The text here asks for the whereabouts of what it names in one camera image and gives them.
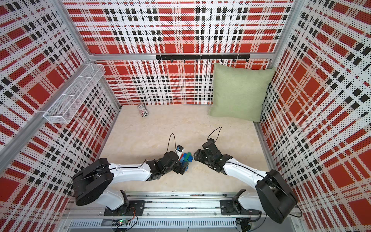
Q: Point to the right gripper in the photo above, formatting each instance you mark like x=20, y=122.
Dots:
x=199, y=155

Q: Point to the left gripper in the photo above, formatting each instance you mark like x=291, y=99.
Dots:
x=178, y=169

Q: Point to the green lego brick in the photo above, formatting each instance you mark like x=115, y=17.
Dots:
x=189, y=153

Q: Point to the blue long lego brick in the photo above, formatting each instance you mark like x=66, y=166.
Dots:
x=184, y=158

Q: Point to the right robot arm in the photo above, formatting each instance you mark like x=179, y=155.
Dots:
x=275, y=197

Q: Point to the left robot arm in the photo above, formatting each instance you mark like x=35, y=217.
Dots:
x=93, y=183

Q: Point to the green pillow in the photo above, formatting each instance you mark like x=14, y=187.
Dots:
x=239, y=93

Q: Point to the metal can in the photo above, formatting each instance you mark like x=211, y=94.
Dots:
x=142, y=109

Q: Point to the green circuit board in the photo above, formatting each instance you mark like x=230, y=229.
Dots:
x=119, y=222

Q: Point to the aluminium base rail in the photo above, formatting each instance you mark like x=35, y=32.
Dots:
x=173, y=212

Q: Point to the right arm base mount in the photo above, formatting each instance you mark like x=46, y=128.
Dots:
x=230, y=207

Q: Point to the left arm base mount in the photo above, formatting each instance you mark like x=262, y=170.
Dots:
x=132, y=208

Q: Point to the black hook rail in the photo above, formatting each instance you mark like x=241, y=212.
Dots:
x=203, y=57

